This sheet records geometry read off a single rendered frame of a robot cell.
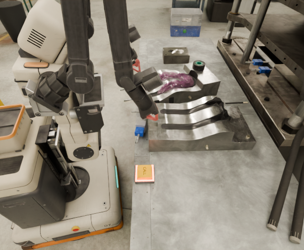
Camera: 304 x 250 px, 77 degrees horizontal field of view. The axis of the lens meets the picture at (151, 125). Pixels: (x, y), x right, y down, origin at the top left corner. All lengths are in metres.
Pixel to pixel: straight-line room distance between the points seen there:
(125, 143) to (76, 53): 1.52
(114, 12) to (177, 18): 3.76
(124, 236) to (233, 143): 1.04
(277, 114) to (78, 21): 1.15
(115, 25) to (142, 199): 0.61
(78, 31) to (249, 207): 0.83
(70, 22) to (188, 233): 0.74
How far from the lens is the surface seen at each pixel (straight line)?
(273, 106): 1.41
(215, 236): 0.81
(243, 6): 5.14
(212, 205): 0.84
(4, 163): 1.10
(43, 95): 0.67
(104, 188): 1.45
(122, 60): 0.59
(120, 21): 0.56
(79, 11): 0.56
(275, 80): 1.56
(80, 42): 0.58
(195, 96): 1.22
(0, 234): 1.94
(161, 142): 0.88
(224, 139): 0.93
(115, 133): 2.13
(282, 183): 0.92
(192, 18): 4.32
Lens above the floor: 1.55
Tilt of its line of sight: 45 degrees down
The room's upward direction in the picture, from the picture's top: straight up
